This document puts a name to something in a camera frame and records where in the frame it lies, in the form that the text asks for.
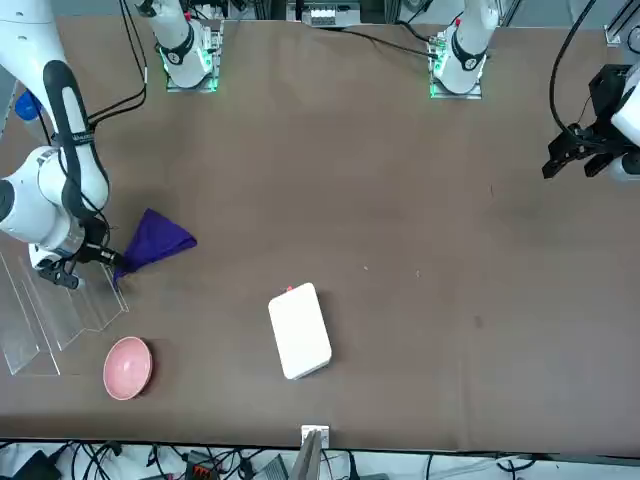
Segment silver table edge bracket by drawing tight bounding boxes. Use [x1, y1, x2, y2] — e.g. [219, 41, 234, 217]
[300, 424, 331, 449]

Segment aluminium frame rail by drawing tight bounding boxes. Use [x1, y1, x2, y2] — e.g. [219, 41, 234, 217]
[604, 0, 640, 46]

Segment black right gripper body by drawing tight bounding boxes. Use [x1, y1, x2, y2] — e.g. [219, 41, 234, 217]
[38, 243, 125, 291]

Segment purple cloth towel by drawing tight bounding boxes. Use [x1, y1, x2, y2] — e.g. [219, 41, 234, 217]
[112, 207, 199, 294]

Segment clear bottle blue cap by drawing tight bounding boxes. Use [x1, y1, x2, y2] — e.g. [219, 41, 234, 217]
[14, 92, 56, 146]

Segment white mini drawer cabinet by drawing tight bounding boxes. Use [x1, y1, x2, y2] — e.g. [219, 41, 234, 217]
[267, 282, 334, 381]

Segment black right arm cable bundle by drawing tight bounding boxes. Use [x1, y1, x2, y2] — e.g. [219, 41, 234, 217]
[43, 0, 149, 236]

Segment grey upright post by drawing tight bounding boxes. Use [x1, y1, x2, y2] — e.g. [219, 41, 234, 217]
[291, 429, 324, 480]

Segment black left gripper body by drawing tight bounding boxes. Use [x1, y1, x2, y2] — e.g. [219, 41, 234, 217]
[589, 64, 632, 132]

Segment white power strip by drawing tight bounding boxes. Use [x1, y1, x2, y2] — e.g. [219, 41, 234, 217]
[308, 5, 337, 29]

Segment black cable across table edge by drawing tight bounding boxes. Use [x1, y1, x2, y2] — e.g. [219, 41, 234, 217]
[344, 27, 436, 57]

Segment clear acrylic storage rack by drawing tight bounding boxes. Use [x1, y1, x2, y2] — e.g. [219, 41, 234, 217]
[0, 244, 130, 376]

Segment pink bowl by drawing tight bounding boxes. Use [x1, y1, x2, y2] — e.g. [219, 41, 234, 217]
[103, 336, 154, 401]

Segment black power adapter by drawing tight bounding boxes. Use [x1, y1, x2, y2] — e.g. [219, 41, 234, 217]
[12, 449, 61, 480]

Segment black device orange lights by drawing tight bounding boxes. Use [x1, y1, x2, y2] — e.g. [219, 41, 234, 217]
[184, 451, 221, 480]

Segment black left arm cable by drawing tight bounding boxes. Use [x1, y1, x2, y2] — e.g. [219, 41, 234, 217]
[549, 0, 599, 134]

